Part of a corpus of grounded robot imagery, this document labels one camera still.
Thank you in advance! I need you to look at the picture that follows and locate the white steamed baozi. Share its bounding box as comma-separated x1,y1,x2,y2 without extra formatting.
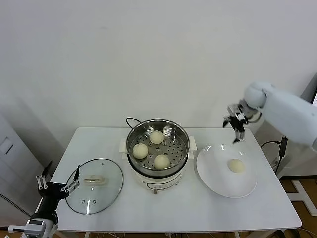
154,154,171,170
227,158,246,174
132,143,149,159
149,130,164,144

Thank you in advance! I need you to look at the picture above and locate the large white plate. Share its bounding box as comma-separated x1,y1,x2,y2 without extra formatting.
196,143,258,198

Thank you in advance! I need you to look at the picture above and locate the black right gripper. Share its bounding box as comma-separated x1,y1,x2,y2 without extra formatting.
222,115,249,144

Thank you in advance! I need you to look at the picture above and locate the white side desk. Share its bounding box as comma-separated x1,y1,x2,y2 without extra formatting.
288,146,317,219

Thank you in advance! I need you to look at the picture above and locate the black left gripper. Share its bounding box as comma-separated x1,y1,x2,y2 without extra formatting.
34,160,81,219

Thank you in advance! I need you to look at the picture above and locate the black laptop charger cable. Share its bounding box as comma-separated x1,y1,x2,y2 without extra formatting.
260,135,289,176

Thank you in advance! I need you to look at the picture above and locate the black cooker power cord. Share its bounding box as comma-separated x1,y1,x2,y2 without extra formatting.
125,118,141,130

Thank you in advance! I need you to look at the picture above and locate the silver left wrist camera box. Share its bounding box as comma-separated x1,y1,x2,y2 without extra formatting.
7,218,47,236

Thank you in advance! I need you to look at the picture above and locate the perforated steel steamer basket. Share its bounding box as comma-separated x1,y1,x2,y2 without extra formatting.
126,119,191,177

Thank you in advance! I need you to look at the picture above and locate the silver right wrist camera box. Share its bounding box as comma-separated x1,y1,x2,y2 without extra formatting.
227,103,246,118

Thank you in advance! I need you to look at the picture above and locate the white electric cooker base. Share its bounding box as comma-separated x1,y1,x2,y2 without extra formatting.
119,137,198,195

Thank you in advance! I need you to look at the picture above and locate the round glass pot lid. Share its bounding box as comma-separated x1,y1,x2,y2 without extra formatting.
65,158,124,215

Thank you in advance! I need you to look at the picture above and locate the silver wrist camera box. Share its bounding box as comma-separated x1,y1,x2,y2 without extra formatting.
227,103,246,118
7,218,47,236

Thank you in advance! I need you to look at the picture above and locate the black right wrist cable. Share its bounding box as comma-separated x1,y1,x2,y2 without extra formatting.
247,111,263,124

